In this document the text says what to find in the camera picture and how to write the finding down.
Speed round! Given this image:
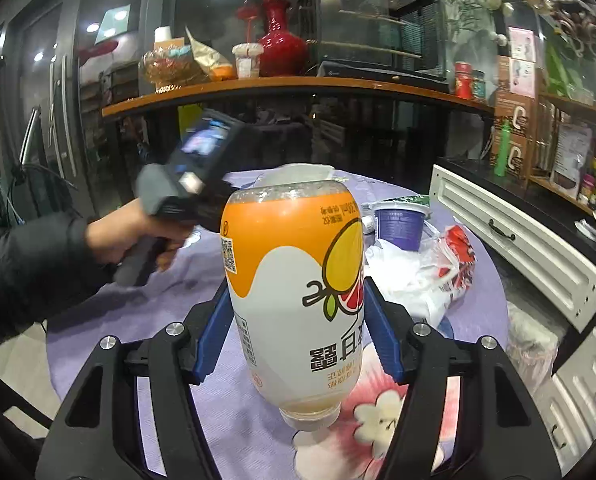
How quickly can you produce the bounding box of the red white plastic bag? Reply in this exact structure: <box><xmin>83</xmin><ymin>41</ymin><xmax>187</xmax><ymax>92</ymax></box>
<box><xmin>365</xmin><ymin>224</ymin><xmax>476</xmax><ymax>328</ymax></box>

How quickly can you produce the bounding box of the orange juice bottle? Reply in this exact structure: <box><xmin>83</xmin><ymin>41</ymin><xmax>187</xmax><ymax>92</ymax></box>
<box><xmin>221</xmin><ymin>180</ymin><xmax>364</xmax><ymax>431</ymax></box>

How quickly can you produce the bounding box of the black jacket forearm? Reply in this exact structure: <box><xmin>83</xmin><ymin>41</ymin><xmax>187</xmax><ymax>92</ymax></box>
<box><xmin>0</xmin><ymin>214</ymin><xmax>116</xmax><ymax>344</ymax></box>

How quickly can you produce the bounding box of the person's left hand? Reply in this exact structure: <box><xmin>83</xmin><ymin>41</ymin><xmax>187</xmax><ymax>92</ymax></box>
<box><xmin>85</xmin><ymin>200</ymin><xmax>195</xmax><ymax>272</ymax></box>

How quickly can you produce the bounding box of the purple floral tablecloth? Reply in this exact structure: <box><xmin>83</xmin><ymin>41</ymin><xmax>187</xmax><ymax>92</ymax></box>
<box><xmin>36</xmin><ymin>165</ymin><xmax>508</xmax><ymax>479</ymax></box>

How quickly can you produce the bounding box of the red ceramic vase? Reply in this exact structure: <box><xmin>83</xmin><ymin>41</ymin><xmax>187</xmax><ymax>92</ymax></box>
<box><xmin>259</xmin><ymin>0</ymin><xmax>309</xmax><ymax>77</ymax></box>

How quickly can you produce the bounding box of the orange wooden counter shelf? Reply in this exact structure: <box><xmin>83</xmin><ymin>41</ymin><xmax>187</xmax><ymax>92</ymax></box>
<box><xmin>102</xmin><ymin>76</ymin><xmax>494</xmax><ymax>120</ymax></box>

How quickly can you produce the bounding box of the plastic lined waste basket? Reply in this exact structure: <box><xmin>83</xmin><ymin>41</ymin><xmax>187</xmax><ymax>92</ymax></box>
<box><xmin>506</xmin><ymin>301</ymin><xmax>567</xmax><ymax>396</ymax></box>

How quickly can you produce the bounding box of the white wide drawer front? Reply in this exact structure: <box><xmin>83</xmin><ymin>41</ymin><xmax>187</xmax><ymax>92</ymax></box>
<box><xmin>430</xmin><ymin>165</ymin><xmax>596</xmax><ymax>333</ymax></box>

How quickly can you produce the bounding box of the black glass display case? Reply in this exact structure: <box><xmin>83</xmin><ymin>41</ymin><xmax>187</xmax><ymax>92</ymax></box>
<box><xmin>291</xmin><ymin>0</ymin><xmax>448</xmax><ymax>93</ymax></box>

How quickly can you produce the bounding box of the green spray bottle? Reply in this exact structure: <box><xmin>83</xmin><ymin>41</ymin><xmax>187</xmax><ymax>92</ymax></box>
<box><xmin>494</xmin><ymin>119</ymin><xmax>511</xmax><ymax>178</ymax></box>

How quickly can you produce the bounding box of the white three-drawer cabinet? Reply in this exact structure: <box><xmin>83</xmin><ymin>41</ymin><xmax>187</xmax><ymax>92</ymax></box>
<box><xmin>535</xmin><ymin>330</ymin><xmax>596</xmax><ymax>474</ymax></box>

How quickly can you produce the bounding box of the red tin canister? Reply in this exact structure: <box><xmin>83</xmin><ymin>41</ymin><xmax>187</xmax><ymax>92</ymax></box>
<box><xmin>454</xmin><ymin>62</ymin><xmax>473</xmax><ymax>101</ymax></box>

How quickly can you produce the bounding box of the wooden shelf rack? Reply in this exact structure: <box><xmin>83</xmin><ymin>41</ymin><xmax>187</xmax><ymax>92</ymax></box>
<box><xmin>528</xmin><ymin>35</ymin><xmax>596</xmax><ymax>214</ymax></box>

